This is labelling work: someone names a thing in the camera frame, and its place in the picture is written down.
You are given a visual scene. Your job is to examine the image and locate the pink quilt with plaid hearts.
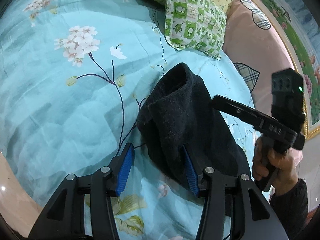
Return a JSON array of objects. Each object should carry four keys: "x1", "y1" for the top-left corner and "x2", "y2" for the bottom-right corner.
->
[{"x1": 221, "y1": 0, "x2": 307, "y2": 170}]

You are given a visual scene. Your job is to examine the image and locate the black sleeved right forearm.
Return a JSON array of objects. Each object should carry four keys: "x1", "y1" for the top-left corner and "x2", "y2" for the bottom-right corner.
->
[{"x1": 270, "y1": 179, "x2": 308, "y2": 239}]

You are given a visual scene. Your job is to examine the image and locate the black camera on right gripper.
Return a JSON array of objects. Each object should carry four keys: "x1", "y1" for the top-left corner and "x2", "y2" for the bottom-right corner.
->
[{"x1": 271, "y1": 68, "x2": 305, "y2": 133}]

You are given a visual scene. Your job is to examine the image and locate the gold framed landscape painting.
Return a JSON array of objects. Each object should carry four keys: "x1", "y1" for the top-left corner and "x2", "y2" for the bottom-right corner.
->
[{"x1": 251, "y1": 0, "x2": 319, "y2": 139}]

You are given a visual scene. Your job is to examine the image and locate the light blue floral bedsheet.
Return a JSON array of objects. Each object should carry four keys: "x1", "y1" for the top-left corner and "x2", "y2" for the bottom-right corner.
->
[{"x1": 1, "y1": 0, "x2": 253, "y2": 239}]

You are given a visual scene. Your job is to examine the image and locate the black knit pants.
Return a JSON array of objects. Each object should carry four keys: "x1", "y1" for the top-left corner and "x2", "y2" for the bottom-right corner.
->
[{"x1": 137, "y1": 63, "x2": 250, "y2": 190}]

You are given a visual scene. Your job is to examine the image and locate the green checkered small pillow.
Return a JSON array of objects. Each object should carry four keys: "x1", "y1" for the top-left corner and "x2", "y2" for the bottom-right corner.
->
[{"x1": 164, "y1": 0, "x2": 227, "y2": 60}]

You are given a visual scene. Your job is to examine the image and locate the right hand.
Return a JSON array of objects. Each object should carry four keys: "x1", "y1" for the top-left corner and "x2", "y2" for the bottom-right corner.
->
[{"x1": 251, "y1": 137, "x2": 301, "y2": 197}]

